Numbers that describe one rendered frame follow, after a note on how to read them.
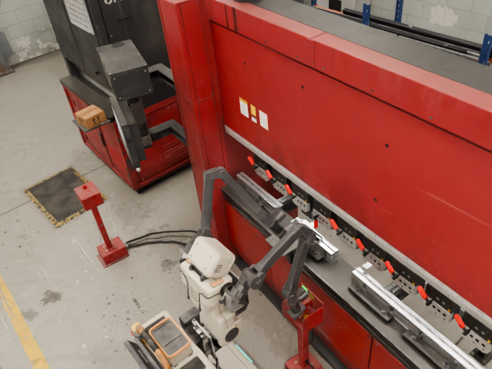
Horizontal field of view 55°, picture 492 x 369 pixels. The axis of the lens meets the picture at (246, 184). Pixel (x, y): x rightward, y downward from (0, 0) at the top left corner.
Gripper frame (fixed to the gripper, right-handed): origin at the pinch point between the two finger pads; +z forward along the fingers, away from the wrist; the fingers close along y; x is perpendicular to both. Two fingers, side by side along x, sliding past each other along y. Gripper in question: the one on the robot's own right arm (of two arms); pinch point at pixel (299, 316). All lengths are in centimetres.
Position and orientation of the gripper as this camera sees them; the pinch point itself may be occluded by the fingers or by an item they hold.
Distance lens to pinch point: 289.4
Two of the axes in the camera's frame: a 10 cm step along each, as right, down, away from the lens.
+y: 7.7, -5.9, 2.2
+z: 2.9, 6.4, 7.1
